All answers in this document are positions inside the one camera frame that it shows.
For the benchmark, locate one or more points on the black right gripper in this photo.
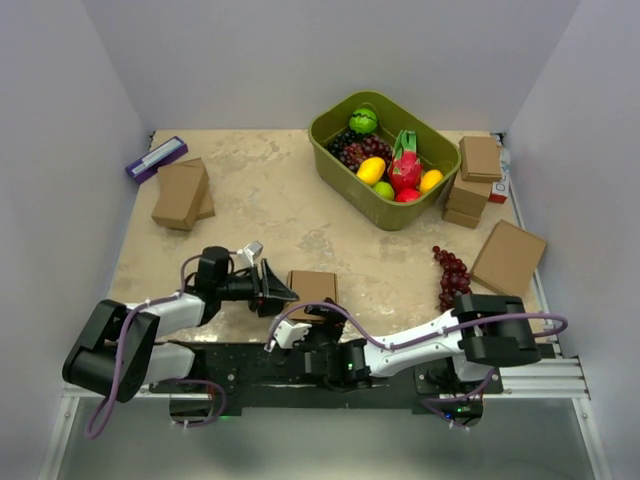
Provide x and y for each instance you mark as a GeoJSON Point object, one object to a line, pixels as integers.
{"type": "Point", "coordinates": [333, 323]}

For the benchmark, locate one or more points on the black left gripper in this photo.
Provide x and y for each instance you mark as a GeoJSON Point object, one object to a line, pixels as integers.
{"type": "Point", "coordinates": [275, 293]}

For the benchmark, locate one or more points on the brown cardboard box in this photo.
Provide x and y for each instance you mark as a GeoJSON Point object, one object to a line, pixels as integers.
{"type": "Point", "coordinates": [313, 286]}

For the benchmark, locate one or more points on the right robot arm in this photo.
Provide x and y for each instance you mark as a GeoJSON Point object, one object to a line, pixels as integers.
{"type": "Point", "coordinates": [478, 336]}

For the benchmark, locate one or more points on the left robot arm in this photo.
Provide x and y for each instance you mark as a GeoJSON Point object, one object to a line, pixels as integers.
{"type": "Point", "coordinates": [117, 351]}

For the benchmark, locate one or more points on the folded cardboard box upper left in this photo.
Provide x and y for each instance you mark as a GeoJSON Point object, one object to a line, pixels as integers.
{"type": "Point", "coordinates": [181, 192]}

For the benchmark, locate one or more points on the bottom stacked cardboard box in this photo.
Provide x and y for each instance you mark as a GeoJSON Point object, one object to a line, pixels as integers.
{"type": "Point", "coordinates": [461, 219]}

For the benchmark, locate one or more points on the stacked cardboard box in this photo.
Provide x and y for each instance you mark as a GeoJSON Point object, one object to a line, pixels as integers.
{"type": "Point", "coordinates": [461, 219]}
{"type": "Point", "coordinates": [468, 197]}
{"type": "Point", "coordinates": [480, 159]}

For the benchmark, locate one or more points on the purple flat box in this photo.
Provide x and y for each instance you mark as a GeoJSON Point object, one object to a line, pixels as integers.
{"type": "Point", "coordinates": [148, 165]}

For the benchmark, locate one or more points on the large folded cardboard box right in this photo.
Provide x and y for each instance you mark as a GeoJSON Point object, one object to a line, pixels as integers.
{"type": "Point", "coordinates": [508, 259]}

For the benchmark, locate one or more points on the middle stacked cardboard box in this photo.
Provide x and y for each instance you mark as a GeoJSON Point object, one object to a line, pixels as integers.
{"type": "Point", "coordinates": [468, 197]}

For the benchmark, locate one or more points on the red white small box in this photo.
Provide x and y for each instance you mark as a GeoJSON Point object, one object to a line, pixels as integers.
{"type": "Point", "coordinates": [499, 192]}

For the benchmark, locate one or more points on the top stacked cardboard box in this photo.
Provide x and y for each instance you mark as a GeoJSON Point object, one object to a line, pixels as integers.
{"type": "Point", "coordinates": [480, 159]}

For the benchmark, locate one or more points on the dark red grape bunch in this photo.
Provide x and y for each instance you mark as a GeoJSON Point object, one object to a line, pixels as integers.
{"type": "Point", "coordinates": [455, 280]}

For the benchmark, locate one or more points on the green lime toy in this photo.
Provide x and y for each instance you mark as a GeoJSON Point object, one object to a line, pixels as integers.
{"type": "Point", "coordinates": [384, 190]}

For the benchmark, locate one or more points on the yellow mango toy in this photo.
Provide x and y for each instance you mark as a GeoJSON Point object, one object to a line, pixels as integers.
{"type": "Point", "coordinates": [371, 170]}

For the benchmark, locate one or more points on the dark grapes in bin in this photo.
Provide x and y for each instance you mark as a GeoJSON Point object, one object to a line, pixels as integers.
{"type": "Point", "coordinates": [351, 149]}

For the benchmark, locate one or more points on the red dragon fruit toy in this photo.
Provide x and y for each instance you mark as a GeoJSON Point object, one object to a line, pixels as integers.
{"type": "Point", "coordinates": [405, 169]}

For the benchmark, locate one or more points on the orange yellow fruit toy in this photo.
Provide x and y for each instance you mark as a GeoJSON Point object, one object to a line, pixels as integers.
{"type": "Point", "coordinates": [429, 180]}

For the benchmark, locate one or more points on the green round fruit toy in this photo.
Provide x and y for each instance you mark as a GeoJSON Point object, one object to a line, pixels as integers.
{"type": "Point", "coordinates": [363, 121]}

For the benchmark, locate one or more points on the green plastic bin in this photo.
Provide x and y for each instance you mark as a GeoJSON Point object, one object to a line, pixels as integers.
{"type": "Point", "coordinates": [434, 151]}

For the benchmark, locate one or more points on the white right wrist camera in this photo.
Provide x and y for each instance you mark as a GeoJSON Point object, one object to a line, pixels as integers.
{"type": "Point", "coordinates": [288, 333]}

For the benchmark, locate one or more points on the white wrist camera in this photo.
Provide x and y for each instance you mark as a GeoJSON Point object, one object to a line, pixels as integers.
{"type": "Point", "coordinates": [288, 333]}
{"type": "Point", "coordinates": [250, 253]}

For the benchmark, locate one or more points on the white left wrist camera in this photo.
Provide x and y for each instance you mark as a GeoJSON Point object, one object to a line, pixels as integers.
{"type": "Point", "coordinates": [250, 253]}

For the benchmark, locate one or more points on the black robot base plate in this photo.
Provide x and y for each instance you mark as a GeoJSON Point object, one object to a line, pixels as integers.
{"type": "Point", "coordinates": [238, 376]}

